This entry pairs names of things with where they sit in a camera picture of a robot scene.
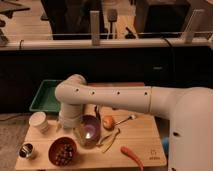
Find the yellow banana peel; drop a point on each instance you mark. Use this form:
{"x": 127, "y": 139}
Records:
{"x": 106, "y": 141}

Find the purple metallic bowl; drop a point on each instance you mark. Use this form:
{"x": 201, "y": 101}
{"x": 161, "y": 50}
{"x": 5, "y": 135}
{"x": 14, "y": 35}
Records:
{"x": 88, "y": 132}

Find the red bowl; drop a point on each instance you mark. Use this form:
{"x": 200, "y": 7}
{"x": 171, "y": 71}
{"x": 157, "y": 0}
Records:
{"x": 55, "y": 147}

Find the orange carrot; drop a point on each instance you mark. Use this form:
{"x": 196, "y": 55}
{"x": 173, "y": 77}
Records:
{"x": 126, "y": 151}

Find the black barrier panel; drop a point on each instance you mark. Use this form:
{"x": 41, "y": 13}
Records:
{"x": 21, "y": 72}

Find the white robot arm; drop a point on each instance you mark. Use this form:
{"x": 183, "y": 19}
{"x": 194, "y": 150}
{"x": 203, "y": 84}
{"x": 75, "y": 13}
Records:
{"x": 189, "y": 110}

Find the small metal cup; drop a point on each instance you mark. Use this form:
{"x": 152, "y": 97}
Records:
{"x": 27, "y": 151}

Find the white tipped stick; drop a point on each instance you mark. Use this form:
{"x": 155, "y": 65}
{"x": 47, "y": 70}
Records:
{"x": 131, "y": 117}

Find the dark grapes bunch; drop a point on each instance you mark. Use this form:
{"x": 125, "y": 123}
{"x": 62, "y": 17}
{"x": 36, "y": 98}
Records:
{"x": 64, "y": 155}

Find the green plastic tray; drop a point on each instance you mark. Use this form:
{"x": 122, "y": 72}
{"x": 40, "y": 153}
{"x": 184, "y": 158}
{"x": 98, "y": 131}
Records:
{"x": 44, "y": 99}

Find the white railing frame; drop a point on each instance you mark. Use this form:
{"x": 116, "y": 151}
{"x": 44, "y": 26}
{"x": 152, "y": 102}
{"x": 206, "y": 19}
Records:
{"x": 41, "y": 42}

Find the wooden cutting board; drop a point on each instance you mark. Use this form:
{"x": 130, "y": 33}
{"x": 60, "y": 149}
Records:
{"x": 140, "y": 135}

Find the onion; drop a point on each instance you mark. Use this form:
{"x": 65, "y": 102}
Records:
{"x": 108, "y": 122}

